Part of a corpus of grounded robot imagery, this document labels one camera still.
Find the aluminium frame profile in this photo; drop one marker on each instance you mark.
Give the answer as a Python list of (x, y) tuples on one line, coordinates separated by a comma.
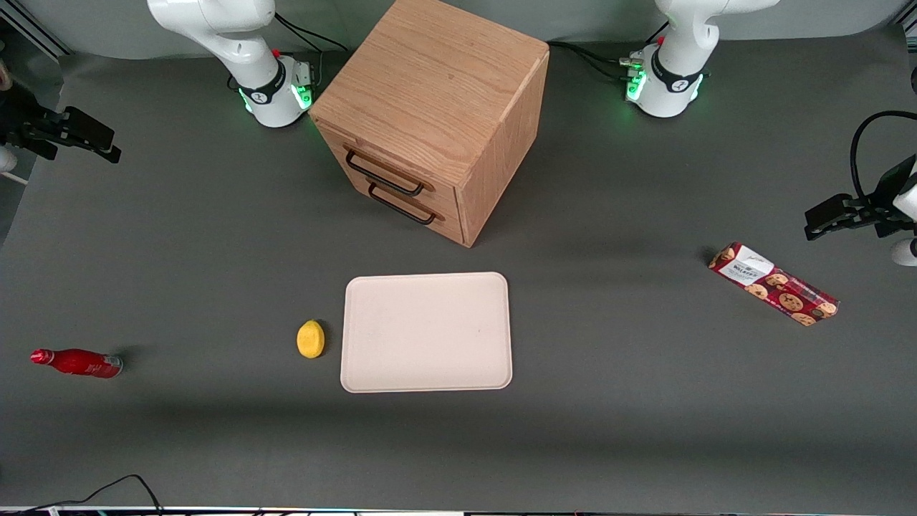
[(910, 26), (36, 36)]

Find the red bottle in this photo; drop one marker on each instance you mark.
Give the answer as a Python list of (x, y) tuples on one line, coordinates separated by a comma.
[(79, 362)]

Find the beige rectangular tray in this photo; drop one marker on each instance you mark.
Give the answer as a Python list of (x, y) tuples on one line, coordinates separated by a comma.
[(426, 333)]

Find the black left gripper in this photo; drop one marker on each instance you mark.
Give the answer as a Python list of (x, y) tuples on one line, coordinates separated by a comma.
[(880, 209)]

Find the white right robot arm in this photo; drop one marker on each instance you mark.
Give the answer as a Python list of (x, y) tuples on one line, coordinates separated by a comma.
[(269, 89)]

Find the wooden drawer cabinet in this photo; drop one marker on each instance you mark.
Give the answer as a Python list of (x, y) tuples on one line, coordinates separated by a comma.
[(430, 79)]

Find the yellow lemon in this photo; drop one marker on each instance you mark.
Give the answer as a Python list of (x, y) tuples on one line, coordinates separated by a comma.
[(310, 339)]

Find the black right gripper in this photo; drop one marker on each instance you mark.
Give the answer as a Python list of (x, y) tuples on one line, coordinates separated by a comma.
[(29, 127)]

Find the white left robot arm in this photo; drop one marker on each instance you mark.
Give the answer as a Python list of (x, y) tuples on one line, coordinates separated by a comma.
[(673, 79)]

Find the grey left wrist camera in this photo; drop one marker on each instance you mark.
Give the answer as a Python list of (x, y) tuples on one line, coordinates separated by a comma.
[(906, 252)]

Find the red cookie box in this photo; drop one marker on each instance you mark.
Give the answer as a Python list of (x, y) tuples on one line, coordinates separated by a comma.
[(777, 285)]

